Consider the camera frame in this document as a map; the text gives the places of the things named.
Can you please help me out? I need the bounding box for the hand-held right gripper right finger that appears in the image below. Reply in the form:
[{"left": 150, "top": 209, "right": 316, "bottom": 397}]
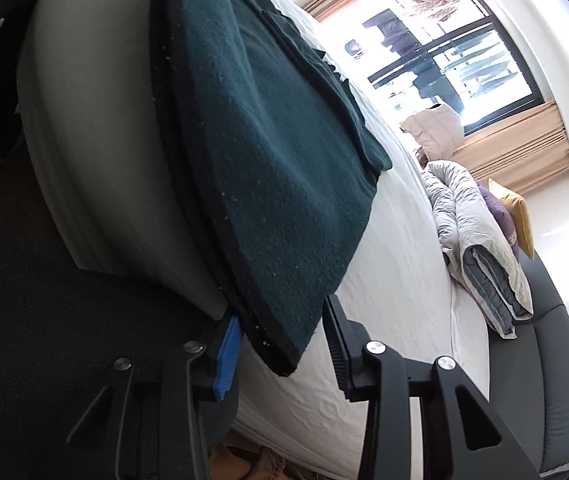
[{"left": 321, "top": 293, "right": 543, "bottom": 480}]

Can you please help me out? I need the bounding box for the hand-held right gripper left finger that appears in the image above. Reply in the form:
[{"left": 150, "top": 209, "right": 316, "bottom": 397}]
[{"left": 59, "top": 313, "right": 244, "bottom": 480}]

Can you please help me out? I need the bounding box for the dark green sweater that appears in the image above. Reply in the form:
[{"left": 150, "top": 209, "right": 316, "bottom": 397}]
[{"left": 149, "top": 0, "right": 392, "bottom": 377}]

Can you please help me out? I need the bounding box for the row of hanging clothes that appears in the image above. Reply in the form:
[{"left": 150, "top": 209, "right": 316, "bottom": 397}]
[{"left": 344, "top": 0, "right": 515, "bottom": 106}]

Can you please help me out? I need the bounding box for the bed with white sheet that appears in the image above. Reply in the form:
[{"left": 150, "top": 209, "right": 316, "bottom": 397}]
[{"left": 17, "top": 0, "right": 492, "bottom": 480}]

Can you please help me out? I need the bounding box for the orange brown cloth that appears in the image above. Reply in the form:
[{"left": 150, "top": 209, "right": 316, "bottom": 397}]
[{"left": 209, "top": 442, "right": 310, "bottom": 480}]

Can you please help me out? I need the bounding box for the folded grey duvet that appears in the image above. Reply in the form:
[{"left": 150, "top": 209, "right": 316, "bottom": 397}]
[{"left": 421, "top": 160, "right": 535, "bottom": 338}]

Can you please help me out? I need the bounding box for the grey upholstered headboard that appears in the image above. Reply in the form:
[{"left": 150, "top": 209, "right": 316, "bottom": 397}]
[{"left": 484, "top": 250, "right": 569, "bottom": 478}]

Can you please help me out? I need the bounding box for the purple pillow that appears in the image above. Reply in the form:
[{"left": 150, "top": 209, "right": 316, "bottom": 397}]
[{"left": 477, "top": 180, "right": 517, "bottom": 246}]

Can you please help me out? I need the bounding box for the yellow pillow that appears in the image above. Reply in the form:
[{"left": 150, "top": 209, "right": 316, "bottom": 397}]
[{"left": 487, "top": 177, "right": 535, "bottom": 261}]

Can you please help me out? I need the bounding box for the pink puffer jacket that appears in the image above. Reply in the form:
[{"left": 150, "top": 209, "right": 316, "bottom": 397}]
[{"left": 399, "top": 103, "right": 465, "bottom": 161}]

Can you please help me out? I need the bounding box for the wide beige curtain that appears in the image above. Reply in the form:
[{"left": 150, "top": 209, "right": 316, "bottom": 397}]
[{"left": 457, "top": 101, "right": 569, "bottom": 196}]

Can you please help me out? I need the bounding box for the black framed glass door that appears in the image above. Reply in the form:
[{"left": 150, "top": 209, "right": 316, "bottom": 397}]
[{"left": 321, "top": 0, "right": 547, "bottom": 136}]

